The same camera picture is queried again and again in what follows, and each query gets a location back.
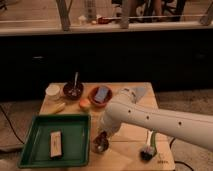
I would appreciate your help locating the green plastic tray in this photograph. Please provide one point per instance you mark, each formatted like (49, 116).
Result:
(75, 133)

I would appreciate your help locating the terracotta bowl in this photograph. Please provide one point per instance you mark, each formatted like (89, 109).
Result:
(95, 103)

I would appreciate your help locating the white cup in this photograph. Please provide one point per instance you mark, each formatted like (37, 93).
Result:
(53, 92)

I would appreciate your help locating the metal spoon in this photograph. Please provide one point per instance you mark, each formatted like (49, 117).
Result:
(75, 81)

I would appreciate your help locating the dark grape bunch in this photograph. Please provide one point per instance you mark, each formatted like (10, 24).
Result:
(102, 137)

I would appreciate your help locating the small metal cup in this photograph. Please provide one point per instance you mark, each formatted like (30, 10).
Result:
(100, 147)

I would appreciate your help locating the wooden block in tray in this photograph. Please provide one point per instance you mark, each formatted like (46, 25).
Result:
(55, 144)

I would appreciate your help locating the orange fruit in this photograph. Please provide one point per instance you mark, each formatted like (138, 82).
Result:
(84, 104)

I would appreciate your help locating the blue sponge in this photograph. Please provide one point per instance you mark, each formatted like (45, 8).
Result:
(101, 94)

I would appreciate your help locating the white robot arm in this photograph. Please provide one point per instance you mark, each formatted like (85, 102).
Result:
(123, 107)

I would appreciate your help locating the blue triangular cloth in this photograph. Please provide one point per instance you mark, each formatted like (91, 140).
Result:
(139, 92)

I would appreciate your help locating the dark brown bowl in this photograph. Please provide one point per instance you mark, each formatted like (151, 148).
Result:
(68, 87)

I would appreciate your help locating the yellow banana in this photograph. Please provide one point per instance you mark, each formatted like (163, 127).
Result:
(57, 108)

